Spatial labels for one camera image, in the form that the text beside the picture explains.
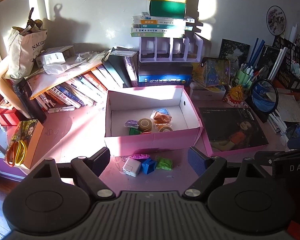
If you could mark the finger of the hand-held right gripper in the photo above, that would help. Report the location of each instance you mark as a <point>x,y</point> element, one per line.
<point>262,157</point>

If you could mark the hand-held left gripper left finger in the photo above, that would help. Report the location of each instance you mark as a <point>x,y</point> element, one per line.
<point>101,158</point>

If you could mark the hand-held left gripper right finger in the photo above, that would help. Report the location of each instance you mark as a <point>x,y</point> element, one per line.
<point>196,160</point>

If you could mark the green snack packet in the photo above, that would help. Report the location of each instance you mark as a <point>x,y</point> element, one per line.
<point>164,163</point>

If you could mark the white charger plug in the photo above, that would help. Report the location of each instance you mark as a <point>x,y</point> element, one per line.
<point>132,168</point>

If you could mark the magenta snack packet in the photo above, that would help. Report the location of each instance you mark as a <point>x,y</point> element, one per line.
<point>140,156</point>

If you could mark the pink cardboard box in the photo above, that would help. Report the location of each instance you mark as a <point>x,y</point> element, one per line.
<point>140,142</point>

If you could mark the black portrait box lid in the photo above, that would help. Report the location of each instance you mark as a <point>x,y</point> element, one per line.
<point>230,130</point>

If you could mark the small blue plastic block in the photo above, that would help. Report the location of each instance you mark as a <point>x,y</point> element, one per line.
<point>148,166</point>

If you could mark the pink desktop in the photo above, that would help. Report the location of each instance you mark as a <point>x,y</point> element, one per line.
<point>72,135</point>

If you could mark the tan tape roll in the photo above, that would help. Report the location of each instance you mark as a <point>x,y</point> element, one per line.
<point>165,129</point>
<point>145,125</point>

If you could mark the purple snack packet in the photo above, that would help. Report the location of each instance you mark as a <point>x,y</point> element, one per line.
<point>131,123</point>

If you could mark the orange snack packet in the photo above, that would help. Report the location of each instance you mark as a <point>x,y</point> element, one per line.
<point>161,118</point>

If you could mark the pile of papers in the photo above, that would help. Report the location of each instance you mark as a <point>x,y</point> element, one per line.
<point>287,107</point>

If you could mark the white green banded marker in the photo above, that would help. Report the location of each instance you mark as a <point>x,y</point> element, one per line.
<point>61,109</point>

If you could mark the small white box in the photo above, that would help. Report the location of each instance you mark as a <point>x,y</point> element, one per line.
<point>205,93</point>

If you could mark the orange figurine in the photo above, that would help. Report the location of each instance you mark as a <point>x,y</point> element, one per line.
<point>236,95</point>

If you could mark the row of leaning books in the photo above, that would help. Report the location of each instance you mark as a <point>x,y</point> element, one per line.
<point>90,87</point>

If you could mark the printed portrait carton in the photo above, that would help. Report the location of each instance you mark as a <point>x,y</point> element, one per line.
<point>31,135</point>

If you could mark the green pen holder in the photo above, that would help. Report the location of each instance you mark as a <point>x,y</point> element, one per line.
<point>243,77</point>

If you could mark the blue spine book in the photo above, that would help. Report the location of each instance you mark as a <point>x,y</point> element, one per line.
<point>165,80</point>

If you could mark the starry transparent pouch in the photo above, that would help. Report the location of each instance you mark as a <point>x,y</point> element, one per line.
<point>211,72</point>

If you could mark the orange edged white folder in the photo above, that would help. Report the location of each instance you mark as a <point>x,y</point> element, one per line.
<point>52,80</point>

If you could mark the black thermos bottle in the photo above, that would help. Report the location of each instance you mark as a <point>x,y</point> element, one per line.
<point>27,100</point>

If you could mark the black mesh file rack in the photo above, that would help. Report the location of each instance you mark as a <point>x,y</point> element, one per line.
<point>288,65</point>

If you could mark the clear plastic bag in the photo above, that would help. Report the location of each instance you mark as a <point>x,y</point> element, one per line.
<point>65,66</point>

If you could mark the red box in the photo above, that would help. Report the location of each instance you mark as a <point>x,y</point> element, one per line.
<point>5,117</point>

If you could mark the lilac compartment organizer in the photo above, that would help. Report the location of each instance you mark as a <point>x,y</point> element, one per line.
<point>170,57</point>

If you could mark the blue rods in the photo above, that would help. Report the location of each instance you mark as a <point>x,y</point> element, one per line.
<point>256,51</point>

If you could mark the clear plastic case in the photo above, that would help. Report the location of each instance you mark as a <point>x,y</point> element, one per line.
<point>122,53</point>

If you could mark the dark picture card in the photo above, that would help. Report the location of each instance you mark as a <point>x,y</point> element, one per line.
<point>233,50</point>

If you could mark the white medicine box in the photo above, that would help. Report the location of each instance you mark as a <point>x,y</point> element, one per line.
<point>50,58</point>

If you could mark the canvas tote bag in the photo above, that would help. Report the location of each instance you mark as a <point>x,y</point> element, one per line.
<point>25,50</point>

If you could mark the stack of paperback books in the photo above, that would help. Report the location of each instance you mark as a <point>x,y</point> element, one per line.
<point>160,26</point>

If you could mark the green box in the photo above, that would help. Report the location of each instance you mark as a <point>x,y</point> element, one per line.
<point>167,8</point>

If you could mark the round wall plate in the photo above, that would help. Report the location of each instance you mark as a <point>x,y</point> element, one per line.
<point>276,20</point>

